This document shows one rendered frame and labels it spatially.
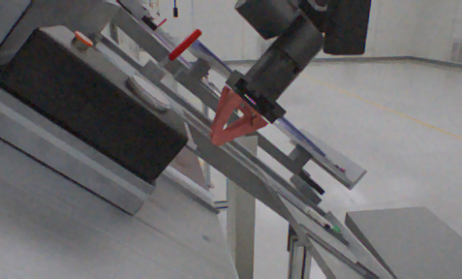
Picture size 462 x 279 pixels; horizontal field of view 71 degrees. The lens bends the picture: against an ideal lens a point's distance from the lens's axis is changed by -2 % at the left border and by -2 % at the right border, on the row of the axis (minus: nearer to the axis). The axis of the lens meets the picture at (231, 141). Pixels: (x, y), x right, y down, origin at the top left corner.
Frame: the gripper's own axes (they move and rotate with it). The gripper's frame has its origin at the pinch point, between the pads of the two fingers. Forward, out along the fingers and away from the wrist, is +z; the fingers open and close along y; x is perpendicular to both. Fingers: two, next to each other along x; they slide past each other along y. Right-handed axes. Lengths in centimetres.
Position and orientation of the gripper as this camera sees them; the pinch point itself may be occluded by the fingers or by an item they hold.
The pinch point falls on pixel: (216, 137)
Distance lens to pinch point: 46.8
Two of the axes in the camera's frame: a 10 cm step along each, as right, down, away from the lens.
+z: -6.6, 7.4, 1.2
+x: 7.2, 5.8, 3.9
